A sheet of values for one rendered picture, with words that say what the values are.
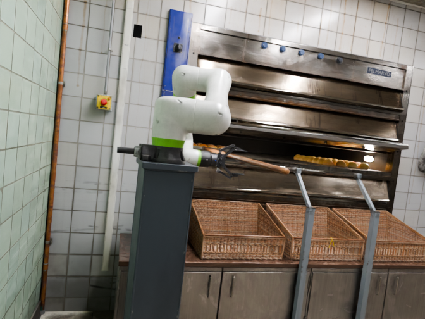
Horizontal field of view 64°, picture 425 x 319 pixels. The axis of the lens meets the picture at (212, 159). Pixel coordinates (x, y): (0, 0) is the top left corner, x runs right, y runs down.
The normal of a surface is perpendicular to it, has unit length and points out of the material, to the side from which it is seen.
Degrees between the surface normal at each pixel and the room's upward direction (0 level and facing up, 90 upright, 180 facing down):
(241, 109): 70
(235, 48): 92
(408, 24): 90
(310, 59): 90
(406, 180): 90
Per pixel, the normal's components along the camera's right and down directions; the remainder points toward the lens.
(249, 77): 0.27, -0.25
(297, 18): 0.26, 0.10
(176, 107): 0.04, 0.02
